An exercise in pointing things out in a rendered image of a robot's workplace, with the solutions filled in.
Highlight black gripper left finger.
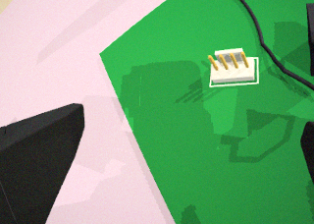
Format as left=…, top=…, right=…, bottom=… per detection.
left=0, top=103, right=85, bottom=224

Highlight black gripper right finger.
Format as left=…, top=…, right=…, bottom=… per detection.
left=301, top=121, right=314, bottom=184

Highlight green circuit board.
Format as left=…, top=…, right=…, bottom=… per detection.
left=99, top=0, right=314, bottom=224

